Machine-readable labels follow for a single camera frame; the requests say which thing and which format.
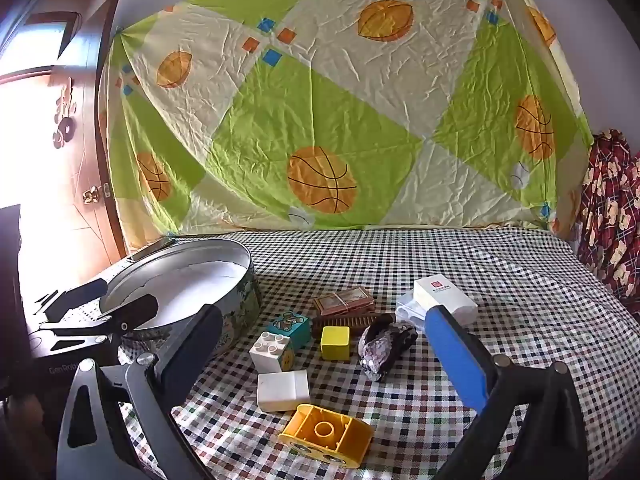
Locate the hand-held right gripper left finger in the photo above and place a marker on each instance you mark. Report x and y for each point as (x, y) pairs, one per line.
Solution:
(192, 345)

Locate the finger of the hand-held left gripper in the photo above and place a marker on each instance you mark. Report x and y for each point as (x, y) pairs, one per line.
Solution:
(85, 292)
(132, 310)

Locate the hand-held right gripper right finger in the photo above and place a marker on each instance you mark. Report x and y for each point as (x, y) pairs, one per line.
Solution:
(457, 360)

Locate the clear plastic case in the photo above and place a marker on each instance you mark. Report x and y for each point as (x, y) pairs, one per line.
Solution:
(407, 312)

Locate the foil-wrapped black object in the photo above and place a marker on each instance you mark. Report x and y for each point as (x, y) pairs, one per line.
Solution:
(382, 350)

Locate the round metal tin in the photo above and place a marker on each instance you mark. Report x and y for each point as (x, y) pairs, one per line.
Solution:
(235, 280)

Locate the white sun toy block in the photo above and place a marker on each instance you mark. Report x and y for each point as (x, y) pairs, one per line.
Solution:
(270, 352)

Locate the plain white rectangular box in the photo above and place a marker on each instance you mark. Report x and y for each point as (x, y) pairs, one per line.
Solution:
(282, 390)

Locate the teal bear toy block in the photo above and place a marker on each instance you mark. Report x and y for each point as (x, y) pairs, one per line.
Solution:
(292, 325)

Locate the small yellow cube block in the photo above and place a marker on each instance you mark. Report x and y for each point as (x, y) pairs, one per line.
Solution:
(335, 342)

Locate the brown playing card pack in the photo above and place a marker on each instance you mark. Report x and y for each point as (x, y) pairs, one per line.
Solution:
(345, 300)

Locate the yellow face toy block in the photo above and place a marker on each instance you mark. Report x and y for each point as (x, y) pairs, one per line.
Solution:
(325, 430)

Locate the checkered tablecloth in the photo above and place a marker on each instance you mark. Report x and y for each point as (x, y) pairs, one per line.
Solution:
(500, 385)

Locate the dark flat device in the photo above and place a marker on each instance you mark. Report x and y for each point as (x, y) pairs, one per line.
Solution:
(150, 250)

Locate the white box with red label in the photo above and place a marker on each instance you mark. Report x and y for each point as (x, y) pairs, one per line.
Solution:
(445, 297)

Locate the black panel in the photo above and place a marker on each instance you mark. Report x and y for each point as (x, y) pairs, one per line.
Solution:
(10, 285)

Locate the brown ribbed wooden comb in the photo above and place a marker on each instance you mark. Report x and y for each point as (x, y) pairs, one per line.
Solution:
(345, 321)

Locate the brown wooden door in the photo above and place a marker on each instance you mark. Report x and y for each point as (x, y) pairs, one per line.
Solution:
(85, 160)

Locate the brown door ornament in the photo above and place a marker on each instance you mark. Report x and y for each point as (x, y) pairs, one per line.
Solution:
(64, 115)

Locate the red bear-print cloth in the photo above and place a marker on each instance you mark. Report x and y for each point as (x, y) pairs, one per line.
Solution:
(610, 210)

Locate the green ball-print bedsheet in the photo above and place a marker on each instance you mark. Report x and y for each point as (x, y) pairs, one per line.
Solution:
(325, 110)

